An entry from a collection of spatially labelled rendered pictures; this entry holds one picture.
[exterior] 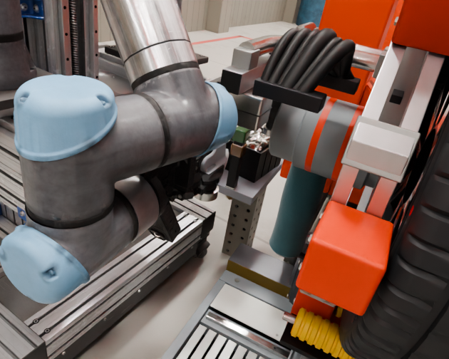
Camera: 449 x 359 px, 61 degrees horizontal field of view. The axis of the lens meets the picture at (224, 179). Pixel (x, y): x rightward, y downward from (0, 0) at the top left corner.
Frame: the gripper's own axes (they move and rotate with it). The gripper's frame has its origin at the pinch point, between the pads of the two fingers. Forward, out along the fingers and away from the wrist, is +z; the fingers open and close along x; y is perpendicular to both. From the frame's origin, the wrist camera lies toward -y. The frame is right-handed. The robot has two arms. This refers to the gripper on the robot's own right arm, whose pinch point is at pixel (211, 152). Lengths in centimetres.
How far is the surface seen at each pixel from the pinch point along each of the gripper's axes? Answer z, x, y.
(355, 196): 56, -24, -28
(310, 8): 756, 172, -48
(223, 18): 510, 239, -63
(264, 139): 69, 11, -26
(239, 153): 49, 12, -24
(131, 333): 16, 25, -83
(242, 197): 49, 8, -39
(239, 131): 49, 14, -17
